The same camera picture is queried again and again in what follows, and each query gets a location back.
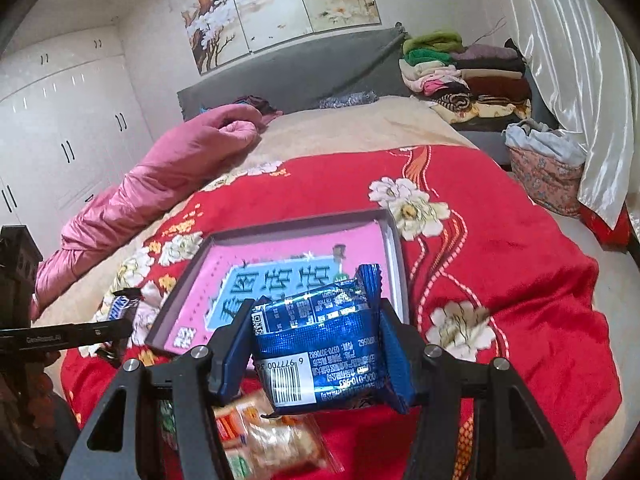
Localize brown Snickers bar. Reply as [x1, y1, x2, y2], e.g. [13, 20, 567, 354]
[106, 287, 143, 322]

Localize orange cracker packet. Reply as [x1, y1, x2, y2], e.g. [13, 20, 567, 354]
[213, 389, 342, 479]

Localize blue foil snack packet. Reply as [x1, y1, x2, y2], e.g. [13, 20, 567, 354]
[250, 263, 386, 416]

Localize white wardrobe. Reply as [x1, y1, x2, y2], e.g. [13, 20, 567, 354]
[1, 26, 153, 256]

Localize red floral blanket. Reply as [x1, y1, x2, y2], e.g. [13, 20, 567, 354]
[60, 144, 624, 480]

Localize grey cardboard box tray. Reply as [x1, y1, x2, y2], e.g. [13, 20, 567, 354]
[144, 208, 411, 359]

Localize pink book with blue label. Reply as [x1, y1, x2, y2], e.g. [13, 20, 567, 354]
[162, 220, 402, 351]

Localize pink quilt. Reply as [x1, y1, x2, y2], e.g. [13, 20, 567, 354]
[29, 104, 267, 320]

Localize floral fabric basket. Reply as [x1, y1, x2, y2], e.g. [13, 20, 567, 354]
[509, 148, 584, 218]

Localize pale blue crumpled clothes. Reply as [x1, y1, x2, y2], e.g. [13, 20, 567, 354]
[503, 118, 587, 167]

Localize beige bed sheet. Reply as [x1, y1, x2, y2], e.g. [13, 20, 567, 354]
[29, 96, 472, 320]

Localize stack of folded clothes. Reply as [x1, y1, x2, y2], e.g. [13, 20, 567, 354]
[398, 30, 533, 125]

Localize dark patterned pillow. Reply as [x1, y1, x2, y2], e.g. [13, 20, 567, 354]
[318, 91, 378, 110]

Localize white satin curtain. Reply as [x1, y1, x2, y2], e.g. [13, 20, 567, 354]
[503, 0, 639, 226]

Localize grey headboard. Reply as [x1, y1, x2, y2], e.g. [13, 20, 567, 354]
[177, 22, 511, 166]

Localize floral wall painting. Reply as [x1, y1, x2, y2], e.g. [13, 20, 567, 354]
[177, 0, 381, 75]

